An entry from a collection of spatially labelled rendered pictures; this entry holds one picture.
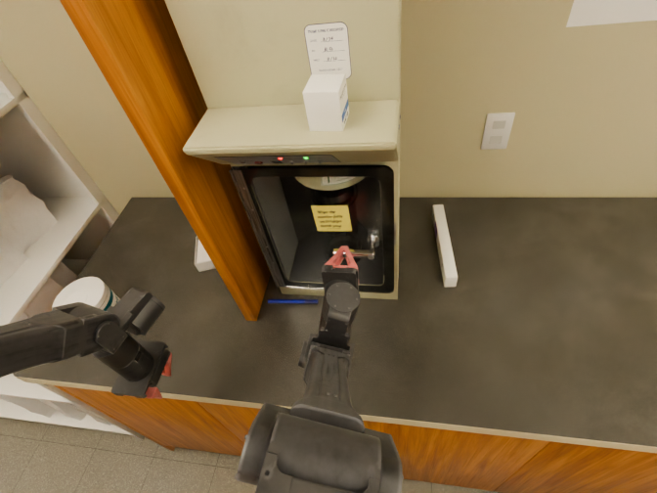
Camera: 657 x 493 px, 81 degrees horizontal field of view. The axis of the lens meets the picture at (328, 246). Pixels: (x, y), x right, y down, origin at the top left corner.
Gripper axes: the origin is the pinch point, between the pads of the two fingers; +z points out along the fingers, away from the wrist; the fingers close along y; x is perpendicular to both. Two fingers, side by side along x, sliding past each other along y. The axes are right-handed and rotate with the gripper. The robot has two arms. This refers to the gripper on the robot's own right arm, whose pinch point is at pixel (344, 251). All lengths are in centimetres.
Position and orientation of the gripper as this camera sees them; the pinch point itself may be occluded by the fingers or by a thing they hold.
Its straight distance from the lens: 80.9
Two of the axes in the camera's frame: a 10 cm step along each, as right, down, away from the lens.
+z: 1.3, -7.6, 6.4
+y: -0.9, -6.5, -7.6
